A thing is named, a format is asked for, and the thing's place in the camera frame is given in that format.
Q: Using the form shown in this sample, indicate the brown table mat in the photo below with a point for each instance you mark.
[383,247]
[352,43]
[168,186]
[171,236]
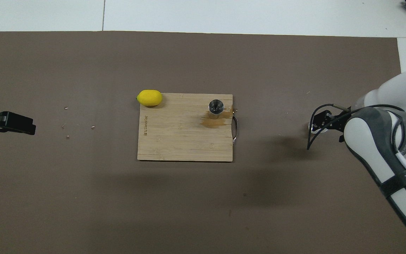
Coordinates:
[203,204]

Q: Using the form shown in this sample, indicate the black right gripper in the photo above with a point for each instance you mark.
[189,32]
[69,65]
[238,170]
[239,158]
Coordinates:
[338,121]

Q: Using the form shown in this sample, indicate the yellow lemon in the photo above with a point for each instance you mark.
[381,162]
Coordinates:
[149,97]

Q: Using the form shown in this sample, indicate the steel double jigger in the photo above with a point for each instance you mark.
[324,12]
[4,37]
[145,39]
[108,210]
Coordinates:
[216,107]

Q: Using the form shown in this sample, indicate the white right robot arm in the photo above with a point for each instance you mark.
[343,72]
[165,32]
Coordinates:
[368,141]

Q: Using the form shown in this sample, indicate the small clear glass cup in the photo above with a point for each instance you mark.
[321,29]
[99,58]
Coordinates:
[311,129]

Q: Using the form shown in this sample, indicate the bamboo cutting board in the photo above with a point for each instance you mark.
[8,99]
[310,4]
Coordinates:
[174,137]

